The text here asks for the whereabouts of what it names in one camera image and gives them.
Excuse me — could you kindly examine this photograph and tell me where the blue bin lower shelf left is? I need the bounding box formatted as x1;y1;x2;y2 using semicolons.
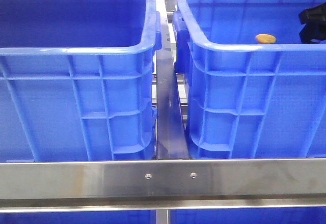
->
1;210;156;223

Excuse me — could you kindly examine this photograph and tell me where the blue plastic source bin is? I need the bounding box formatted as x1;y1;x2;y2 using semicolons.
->
1;0;161;163

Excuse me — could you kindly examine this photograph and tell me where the steel rack front rail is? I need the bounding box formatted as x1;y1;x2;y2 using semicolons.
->
1;158;325;213

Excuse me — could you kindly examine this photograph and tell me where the blue bin shelf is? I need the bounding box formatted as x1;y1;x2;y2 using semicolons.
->
170;207;325;224
1;210;156;223

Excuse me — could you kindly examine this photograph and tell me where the blue bin lower shelf right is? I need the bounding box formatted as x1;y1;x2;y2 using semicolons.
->
170;207;325;224

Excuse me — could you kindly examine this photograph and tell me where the yellow mushroom push button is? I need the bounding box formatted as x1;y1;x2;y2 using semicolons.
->
255;34;277;44

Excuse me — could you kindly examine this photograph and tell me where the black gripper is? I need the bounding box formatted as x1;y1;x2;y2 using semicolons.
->
298;3;325;44

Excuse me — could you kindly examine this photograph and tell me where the blue plastic bin left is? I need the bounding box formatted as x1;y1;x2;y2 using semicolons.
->
173;0;325;159

